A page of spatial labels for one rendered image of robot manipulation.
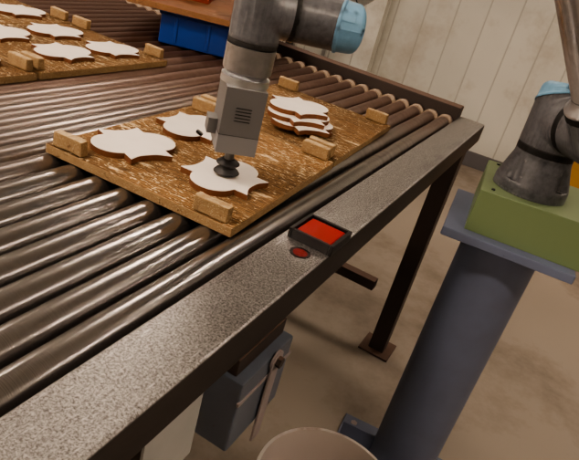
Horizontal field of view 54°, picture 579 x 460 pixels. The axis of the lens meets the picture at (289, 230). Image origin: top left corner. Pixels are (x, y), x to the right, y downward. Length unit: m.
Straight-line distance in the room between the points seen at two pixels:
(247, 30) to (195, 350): 0.46
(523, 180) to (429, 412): 0.62
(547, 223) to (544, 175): 0.10
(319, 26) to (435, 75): 3.95
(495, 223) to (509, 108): 3.58
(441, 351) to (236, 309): 0.80
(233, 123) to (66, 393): 0.48
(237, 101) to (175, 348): 0.40
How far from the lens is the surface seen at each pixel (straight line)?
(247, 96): 0.87
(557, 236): 1.24
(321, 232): 0.89
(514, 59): 4.74
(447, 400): 1.49
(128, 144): 1.00
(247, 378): 0.73
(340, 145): 1.28
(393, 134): 1.55
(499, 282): 1.31
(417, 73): 4.82
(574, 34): 1.05
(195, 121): 1.17
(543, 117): 1.23
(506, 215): 1.23
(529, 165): 1.25
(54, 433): 0.54
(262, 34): 0.85
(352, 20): 0.88
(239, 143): 0.89
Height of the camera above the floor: 1.32
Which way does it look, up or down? 27 degrees down
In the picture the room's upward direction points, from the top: 15 degrees clockwise
